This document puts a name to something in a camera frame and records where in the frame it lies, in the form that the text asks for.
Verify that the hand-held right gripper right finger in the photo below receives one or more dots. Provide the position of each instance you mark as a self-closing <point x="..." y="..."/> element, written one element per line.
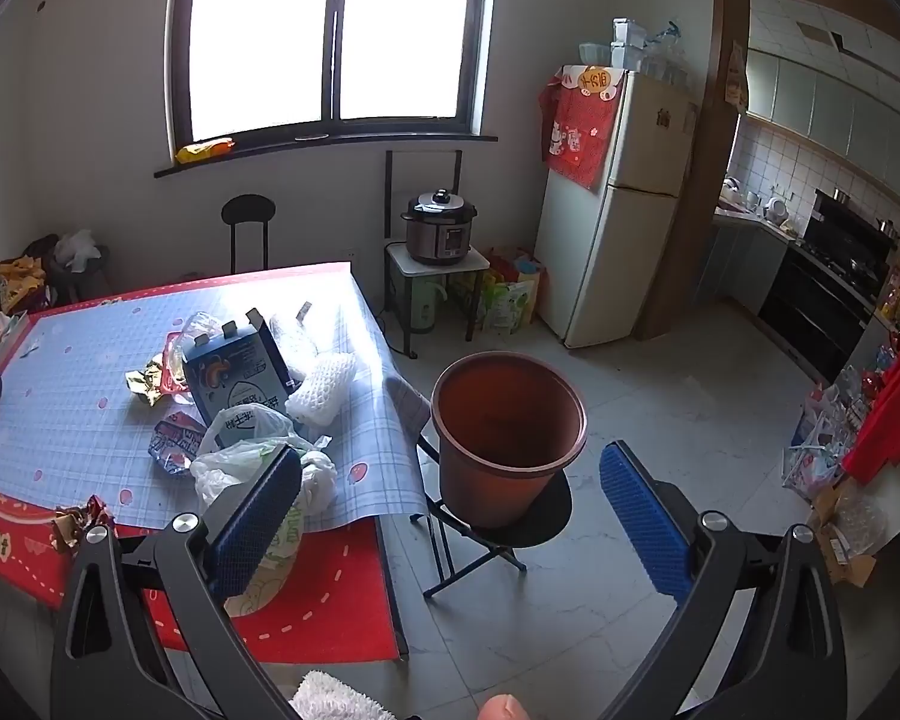
<point x="641" y="525"/>

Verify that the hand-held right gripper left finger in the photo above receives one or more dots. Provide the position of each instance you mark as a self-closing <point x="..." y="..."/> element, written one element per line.
<point x="255" y="517"/>

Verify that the brown plastic bucket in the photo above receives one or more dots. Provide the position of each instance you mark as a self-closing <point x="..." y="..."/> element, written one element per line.
<point x="495" y="487"/>

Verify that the gold foil bag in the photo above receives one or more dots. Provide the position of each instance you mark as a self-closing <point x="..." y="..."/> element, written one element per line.
<point x="146" y="382"/>

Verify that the person's right hand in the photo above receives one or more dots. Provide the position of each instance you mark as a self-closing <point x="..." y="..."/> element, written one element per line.
<point x="504" y="709"/>

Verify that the white green plastic bag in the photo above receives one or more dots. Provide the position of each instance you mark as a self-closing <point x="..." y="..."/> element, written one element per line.
<point x="232" y="457"/>

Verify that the pile of snack packets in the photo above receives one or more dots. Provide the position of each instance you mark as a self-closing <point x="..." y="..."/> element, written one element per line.
<point x="19" y="281"/>

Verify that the blue snack wrapper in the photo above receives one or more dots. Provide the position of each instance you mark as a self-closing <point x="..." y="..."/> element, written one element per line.
<point x="172" y="446"/>

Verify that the table with checked cloth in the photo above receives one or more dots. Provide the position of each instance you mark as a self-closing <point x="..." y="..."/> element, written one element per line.
<point x="82" y="427"/>

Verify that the red tablecloth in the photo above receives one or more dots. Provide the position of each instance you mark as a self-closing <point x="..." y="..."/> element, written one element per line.
<point x="330" y="600"/>

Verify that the black folding chair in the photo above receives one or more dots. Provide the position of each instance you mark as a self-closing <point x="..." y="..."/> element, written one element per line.
<point x="525" y="532"/>

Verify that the blue printed carton box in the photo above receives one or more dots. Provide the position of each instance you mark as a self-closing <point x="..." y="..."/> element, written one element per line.
<point x="232" y="375"/>

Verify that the white sponge pad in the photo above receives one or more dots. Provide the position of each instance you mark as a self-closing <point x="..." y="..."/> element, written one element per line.
<point x="326" y="390"/>

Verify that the clear bag with red wrappers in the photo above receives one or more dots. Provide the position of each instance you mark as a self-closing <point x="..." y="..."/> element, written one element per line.
<point x="176" y="371"/>

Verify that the brown gold candy wrapper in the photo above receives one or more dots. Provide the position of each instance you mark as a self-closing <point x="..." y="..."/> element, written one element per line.
<point x="75" y="521"/>

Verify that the clear plastic bag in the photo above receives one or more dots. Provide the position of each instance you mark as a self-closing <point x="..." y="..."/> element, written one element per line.
<point x="292" y="345"/>

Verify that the white fluffy cloth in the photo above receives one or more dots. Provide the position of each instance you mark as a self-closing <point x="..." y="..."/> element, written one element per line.
<point x="337" y="701"/>

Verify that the cardboard box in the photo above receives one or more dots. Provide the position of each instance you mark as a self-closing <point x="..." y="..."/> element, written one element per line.
<point x="844" y="540"/>

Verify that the pile of plastic bags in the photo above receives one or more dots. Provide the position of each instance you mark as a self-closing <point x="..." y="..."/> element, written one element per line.
<point x="825" y="435"/>

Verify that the green white sack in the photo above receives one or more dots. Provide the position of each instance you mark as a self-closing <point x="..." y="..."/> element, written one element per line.
<point x="510" y="307"/>

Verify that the black kitchen stove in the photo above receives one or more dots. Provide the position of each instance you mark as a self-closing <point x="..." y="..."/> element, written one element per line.
<point x="810" y="300"/>

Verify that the grey kitchen base cabinet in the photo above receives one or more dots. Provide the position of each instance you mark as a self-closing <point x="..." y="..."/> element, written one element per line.
<point x="742" y="262"/>

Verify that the colourful shopping bag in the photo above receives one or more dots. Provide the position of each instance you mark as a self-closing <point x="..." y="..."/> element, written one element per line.
<point x="525" y="266"/>

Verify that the white refrigerator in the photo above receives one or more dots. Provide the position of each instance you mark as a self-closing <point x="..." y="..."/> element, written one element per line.
<point x="622" y="240"/>

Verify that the black round-back chair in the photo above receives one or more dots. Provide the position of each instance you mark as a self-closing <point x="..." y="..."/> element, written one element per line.
<point x="247" y="210"/>

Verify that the small white side table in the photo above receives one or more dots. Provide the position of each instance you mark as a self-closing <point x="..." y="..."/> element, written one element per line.
<point x="476" y="261"/>

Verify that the yellow packet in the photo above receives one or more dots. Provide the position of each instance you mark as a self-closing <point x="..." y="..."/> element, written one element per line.
<point x="206" y="150"/>

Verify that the silver black pressure cooker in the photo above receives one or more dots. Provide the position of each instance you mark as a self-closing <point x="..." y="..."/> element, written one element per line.
<point x="439" y="236"/>

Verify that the black range hood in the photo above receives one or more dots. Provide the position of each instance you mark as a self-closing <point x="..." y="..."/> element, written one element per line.
<point x="851" y="214"/>

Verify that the red printed cloth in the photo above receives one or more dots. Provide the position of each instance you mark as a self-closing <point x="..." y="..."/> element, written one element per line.
<point x="581" y="135"/>

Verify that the dark framed window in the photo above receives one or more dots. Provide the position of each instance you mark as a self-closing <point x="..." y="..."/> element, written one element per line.
<point x="255" y="37"/>

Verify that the hanging paper ornament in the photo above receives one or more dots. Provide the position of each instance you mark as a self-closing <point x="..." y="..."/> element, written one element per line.
<point x="733" y="79"/>

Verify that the stack of clear plastic containers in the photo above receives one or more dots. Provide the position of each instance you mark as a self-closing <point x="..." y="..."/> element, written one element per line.
<point x="630" y="41"/>

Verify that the wooden door frame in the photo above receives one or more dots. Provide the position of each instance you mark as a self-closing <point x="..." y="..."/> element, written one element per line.
<point x="694" y="240"/>

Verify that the black metal frame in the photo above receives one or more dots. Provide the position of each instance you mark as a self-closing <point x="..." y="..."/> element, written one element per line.
<point x="388" y="195"/>

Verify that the grey wall cabinets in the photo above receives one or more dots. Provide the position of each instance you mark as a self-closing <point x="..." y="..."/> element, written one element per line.
<point x="795" y="90"/>

